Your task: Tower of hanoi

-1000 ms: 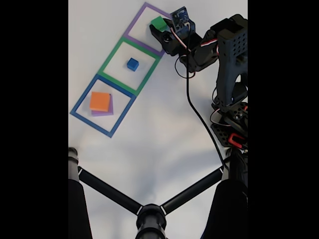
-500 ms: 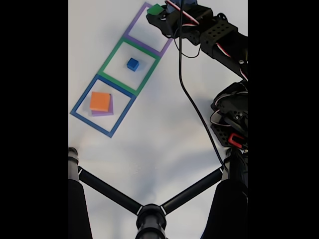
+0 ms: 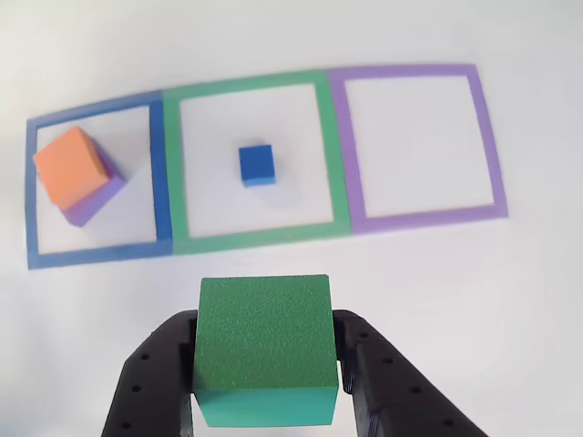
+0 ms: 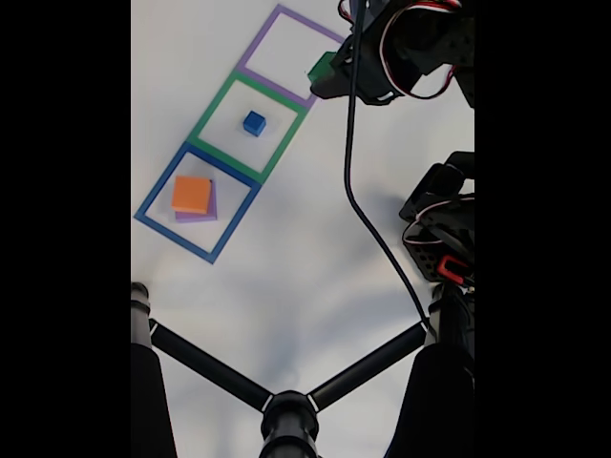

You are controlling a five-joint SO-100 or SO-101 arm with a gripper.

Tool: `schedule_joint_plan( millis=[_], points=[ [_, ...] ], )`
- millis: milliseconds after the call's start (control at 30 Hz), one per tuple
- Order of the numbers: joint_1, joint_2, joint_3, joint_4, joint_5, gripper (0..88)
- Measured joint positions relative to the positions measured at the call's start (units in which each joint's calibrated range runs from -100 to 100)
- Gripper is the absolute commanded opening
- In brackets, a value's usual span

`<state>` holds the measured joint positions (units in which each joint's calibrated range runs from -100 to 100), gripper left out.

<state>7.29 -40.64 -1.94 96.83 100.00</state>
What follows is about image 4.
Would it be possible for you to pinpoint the green cube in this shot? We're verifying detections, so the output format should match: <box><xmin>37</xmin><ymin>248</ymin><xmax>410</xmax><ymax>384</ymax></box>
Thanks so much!
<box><xmin>307</xmin><ymin>51</ymin><xmax>339</xmax><ymax>85</ymax></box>

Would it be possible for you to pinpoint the small blue cube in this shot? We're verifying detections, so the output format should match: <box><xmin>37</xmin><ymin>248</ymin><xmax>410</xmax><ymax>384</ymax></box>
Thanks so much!
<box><xmin>242</xmin><ymin>110</ymin><xmax>267</xmax><ymax>138</ymax></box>

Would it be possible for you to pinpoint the orange square block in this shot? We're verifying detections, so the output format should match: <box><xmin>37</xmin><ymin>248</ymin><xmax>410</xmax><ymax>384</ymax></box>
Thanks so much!
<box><xmin>170</xmin><ymin>175</ymin><xmax>213</xmax><ymax>215</ymax></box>

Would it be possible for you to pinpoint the purple square block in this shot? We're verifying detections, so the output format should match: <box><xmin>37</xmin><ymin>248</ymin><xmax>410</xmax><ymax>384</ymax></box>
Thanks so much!
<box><xmin>174</xmin><ymin>179</ymin><xmax>220</xmax><ymax>224</ymax></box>

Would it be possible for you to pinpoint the red clamp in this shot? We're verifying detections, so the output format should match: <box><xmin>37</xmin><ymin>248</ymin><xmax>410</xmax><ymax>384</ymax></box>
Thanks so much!
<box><xmin>436</xmin><ymin>255</ymin><xmax>472</xmax><ymax>282</ymax></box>

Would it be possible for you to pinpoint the black tripod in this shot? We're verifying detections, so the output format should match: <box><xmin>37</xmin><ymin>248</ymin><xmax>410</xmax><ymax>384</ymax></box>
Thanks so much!
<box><xmin>131</xmin><ymin>281</ymin><xmax>475</xmax><ymax>458</ymax></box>

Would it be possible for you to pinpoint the red white gripper servo cable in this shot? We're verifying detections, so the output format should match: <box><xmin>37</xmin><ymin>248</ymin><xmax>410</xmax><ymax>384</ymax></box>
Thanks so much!
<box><xmin>337</xmin><ymin>0</ymin><xmax>464</xmax><ymax>101</ymax></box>

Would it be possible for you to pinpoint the purple square frame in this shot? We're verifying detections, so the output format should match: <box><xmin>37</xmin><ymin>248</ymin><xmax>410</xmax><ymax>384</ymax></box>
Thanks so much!
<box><xmin>236</xmin><ymin>3</ymin><xmax>348</xmax><ymax>110</ymax></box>

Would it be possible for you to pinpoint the thick black camera cable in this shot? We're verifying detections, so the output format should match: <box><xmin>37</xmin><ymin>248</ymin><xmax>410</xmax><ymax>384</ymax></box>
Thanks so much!
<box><xmin>344</xmin><ymin>0</ymin><xmax>431</xmax><ymax>330</ymax></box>

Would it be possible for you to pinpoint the green square frame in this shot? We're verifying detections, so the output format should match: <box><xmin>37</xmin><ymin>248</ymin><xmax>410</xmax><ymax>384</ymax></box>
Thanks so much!
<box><xmin>185</xmin><ymin>71</ymin><xmax>309</xmax><ymax>185</ymax></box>

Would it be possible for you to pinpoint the red white base servo cable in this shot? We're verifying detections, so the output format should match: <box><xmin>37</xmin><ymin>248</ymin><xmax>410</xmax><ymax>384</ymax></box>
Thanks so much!
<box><xmin>402</xmin><ymin>195</ymin><xmax>475</xmax><ymax>245</ymax></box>

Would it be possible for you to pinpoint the blue square frame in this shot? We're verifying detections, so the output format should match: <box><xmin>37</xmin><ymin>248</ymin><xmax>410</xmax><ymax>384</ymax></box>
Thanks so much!
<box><xmin>133</xmin><ymin>141</ymin><xmax>263</xmax><ymax>265</ymax></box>

